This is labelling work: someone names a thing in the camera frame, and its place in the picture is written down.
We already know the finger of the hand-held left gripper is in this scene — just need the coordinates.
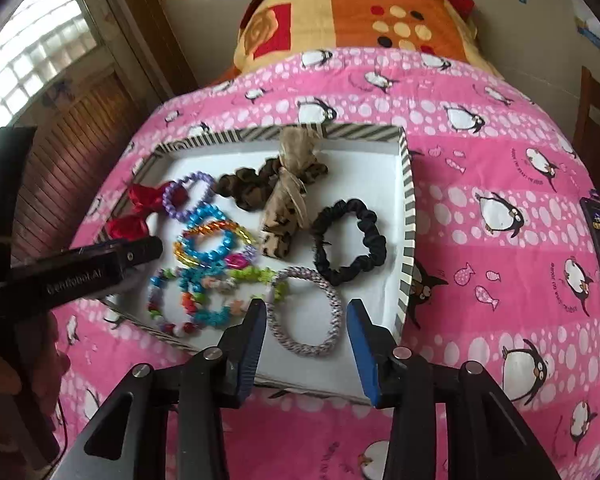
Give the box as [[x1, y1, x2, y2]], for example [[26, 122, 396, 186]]
[[119, 236, 164, 282]]

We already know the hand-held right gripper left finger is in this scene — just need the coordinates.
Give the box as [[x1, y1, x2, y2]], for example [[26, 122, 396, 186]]
[[55, 299, 268, 480]]

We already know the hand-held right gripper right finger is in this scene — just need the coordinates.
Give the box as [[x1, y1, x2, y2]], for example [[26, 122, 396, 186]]
[[346, 299, 563, 480]]

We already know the red velvet bow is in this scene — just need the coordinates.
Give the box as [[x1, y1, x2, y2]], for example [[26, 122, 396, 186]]
[[105, 182, 181, 242]]

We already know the turquoise flower bead bracelet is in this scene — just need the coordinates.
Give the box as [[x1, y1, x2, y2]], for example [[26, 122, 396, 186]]
[[179, 266, 248, 330]]

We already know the white woven hair tie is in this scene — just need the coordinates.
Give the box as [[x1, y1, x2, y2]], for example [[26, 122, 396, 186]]
[[266, 267, 343, 356]]

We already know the multicolour bead bracelet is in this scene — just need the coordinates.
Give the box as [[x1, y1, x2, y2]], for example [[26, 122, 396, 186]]
[[147, 269, 206, 338]]

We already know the blue bead bracelet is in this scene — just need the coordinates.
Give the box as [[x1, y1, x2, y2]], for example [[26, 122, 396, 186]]
[[181, 203, 236, 271]]

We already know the green bead bracelet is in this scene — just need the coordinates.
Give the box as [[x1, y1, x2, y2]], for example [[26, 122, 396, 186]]
[[230, 266, 289, 307]]

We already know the orange clear bead bracelet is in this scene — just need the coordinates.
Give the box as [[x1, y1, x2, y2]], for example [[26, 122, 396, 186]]
[[172, 219, 257, 267]]

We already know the purple bead bracelet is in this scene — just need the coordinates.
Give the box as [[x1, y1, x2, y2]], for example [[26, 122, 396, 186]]
[[162, 171, 215, 222]]

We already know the black scrunchie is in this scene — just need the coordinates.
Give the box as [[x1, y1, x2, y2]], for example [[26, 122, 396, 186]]
[[312, 199, 387, 287]]

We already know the brown scrunchie with leopard ribbon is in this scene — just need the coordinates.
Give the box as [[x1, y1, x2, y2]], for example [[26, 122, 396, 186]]
[[217, 127, 331, 261]]

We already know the striped cardboard box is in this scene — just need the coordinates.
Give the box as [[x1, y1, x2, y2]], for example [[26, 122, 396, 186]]
[[95, 122, 421, 406]]

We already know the person's left hand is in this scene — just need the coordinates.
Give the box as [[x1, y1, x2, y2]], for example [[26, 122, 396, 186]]
[[0, 310, 72, 413]]

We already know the brown wooden door panel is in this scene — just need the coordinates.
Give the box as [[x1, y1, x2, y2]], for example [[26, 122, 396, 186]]
[[10, 72, 151, 261]]

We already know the pink penguin blanket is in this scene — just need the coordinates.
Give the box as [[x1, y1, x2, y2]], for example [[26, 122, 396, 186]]
[[62, 47, 600, 480]]

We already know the window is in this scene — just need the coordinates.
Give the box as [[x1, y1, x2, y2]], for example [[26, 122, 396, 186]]
[[0, 0, 106, 161]]

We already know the orange patterned blanket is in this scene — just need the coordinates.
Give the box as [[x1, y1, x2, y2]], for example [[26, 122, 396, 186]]
[[217, 0, 506, 83]]

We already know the blue wall sticker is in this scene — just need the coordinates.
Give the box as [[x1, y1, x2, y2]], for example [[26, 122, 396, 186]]
[[574, 0, 600, 50]]

